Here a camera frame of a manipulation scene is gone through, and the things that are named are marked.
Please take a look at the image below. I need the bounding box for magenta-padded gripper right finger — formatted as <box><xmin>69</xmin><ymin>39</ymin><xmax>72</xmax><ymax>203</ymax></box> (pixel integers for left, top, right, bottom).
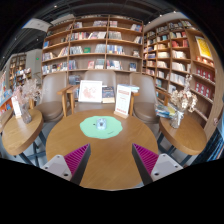
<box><xmin>131</xmin><ymin>143</ymin><xmax>185</xmax><ymax>186</ymax></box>

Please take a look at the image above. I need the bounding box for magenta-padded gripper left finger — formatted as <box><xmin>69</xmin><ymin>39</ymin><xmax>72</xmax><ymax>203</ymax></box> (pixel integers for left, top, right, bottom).
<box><xmin>41</xmin><ymin>143</ymin><xmax>92</xmax><ymax>186</ymax></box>

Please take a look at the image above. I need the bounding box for transparent blue computer mouse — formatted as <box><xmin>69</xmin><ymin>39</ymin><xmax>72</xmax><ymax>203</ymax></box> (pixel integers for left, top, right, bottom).
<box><xmin>95</xmin><ymin>117</ymin><xmax>108</xmax><ymax>130</ymax></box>

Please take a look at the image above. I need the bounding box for green cloud-shaped mouse pad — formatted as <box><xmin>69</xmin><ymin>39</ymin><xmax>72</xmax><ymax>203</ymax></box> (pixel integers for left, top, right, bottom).
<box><xmin>79</xmin><ymin>115</ymin><xmax>124</xmax><ymax>140</ymax></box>

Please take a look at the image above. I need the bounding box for round wooden side table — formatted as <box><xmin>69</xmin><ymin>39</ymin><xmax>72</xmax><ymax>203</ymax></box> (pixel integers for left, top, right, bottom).
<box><xmin>158</xmin><ymin>113</ymin><xmax>208</xmax><ymax>158</ymax></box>
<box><xmin>1</xmin><ymin>108</ymin><xmax>45</xmax><ymax>166</ymax></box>

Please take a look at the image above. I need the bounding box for stack of colourful books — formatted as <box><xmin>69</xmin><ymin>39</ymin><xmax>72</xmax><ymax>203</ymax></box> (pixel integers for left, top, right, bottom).
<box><xmin>154</xmin><ymin>102</ymin><xmax>178</xmax><ymax>120</ymax></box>

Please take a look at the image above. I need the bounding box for white sign on wooden base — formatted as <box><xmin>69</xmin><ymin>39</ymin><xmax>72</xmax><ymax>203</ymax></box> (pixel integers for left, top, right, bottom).
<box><xmin>113</xmin><ymin>84</ymin><xmax>132</xmax><ymax>120</ymax></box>

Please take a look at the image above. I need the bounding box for white framed picture board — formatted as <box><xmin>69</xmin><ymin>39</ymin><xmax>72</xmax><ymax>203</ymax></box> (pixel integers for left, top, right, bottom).
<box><xmin>77</xmin><ymin>79</ymin><xmax>104</xmax><ymax>104</ymax></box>

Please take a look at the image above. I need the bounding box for glass vase with dried flowers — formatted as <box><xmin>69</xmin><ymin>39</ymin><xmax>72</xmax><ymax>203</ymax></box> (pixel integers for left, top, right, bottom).
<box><xmin>169</xmin><ymin>73</ymin><xmax>198</xmax><ymax>130</ymax></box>
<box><xmin>13</xmin><ymin>78</ymin><xmax>41</xmax><ymax>125</ymax></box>

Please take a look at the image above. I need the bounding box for light blue book stack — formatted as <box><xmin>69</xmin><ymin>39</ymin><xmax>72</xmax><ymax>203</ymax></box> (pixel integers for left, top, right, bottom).
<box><xmin>117</xmin><ymin>83</ymin><xmax>141</xmax><ymax>94</ymax></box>

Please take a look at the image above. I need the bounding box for dark cover book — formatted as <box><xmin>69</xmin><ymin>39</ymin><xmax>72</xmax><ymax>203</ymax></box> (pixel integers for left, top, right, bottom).
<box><xmin>101</xmin><ymin>85</ymin><xmax>116</xmax><ymax>104</ymax></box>

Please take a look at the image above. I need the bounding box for small white card sign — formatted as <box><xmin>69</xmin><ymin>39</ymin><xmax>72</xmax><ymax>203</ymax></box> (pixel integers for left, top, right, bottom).
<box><xmin>11</xmin><ymin>96</ymin><xmax>23</xmax><ymax>119</ymax></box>

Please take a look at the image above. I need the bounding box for small distant wooden bookshelf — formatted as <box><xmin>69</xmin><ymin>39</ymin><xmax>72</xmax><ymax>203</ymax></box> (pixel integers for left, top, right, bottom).
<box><xmin>9</xmin><ymin>54</ymin><xmax>28</xmax><ymax>88</ymax></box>

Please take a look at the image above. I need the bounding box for wide wooden bookshelf unit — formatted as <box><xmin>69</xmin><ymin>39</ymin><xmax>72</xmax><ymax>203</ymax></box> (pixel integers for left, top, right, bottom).
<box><xmin>41</xmin><ymin>14</ymin><xmax>145</xmax><ymax>76</ymax></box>

